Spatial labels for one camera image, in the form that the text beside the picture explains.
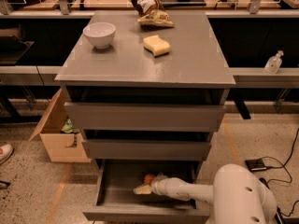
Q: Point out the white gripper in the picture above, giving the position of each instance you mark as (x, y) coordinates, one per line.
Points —
(160, 187)

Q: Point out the orange fruit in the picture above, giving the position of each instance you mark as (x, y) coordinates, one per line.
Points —
(148, 178)

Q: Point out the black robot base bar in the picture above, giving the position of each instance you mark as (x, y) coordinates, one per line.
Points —
(270, 208)

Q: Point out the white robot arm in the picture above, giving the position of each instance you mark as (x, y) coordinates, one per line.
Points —
(237, 195)

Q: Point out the grey bottom drawer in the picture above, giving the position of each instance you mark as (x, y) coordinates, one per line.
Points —
(115, 200)

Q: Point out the grey drawer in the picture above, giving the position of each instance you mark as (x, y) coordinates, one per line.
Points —
(115, 200)
(146, 145)
(145, 109)

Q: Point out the grey middle drawer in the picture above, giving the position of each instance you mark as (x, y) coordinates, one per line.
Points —
(146, 145)

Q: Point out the grey drawer cabinet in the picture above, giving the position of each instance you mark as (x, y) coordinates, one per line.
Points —
(195, 60)

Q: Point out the grey top drawer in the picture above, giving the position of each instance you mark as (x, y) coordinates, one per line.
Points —
(145, 109)

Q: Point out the cardboard box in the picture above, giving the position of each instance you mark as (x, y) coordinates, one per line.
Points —
(60, 146)

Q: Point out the green item in box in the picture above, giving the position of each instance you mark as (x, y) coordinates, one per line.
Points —
(69, 128)

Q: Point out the black floor power box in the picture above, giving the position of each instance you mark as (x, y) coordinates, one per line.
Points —
(255, 165)

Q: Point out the yellow sponge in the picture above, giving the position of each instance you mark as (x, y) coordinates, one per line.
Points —
(156, 45)

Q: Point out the white sneaker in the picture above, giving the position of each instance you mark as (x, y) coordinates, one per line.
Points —
(5, 152)

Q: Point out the white bowl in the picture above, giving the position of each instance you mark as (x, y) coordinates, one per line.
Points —
(100, 34)

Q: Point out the crumpled chip bag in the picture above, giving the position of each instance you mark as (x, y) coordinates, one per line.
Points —
(152, 12)

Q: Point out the clear sanitizer bottle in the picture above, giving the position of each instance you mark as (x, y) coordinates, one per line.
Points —
(274, 63)

